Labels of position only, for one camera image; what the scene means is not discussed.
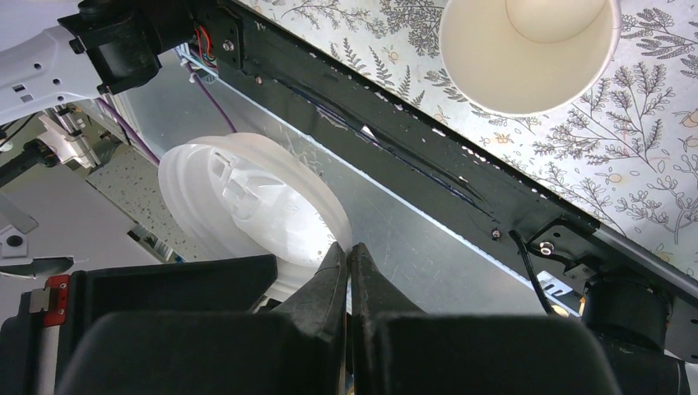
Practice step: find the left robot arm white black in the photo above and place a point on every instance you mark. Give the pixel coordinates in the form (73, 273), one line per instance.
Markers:
(107, 47)

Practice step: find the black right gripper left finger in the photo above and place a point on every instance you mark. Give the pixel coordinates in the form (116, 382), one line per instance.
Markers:
(298, 347)

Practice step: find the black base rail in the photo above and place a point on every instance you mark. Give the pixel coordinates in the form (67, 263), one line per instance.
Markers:
(438, 171)

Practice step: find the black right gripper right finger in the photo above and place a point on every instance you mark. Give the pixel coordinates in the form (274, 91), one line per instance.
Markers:
(400, 349)

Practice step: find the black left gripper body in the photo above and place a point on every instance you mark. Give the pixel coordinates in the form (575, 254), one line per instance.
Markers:
(73, 302)

